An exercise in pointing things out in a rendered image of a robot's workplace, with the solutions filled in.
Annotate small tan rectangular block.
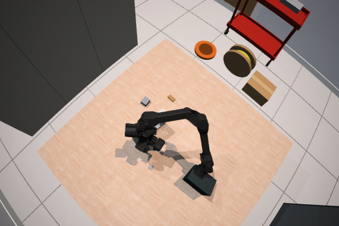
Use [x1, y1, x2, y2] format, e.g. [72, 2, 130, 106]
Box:
[168, 94, 175, 102]

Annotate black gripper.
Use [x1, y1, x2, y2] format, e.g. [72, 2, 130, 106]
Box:
[137, 134, 165, 151]

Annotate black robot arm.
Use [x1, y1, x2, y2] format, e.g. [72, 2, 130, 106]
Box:
[125, 107, 214, 179]

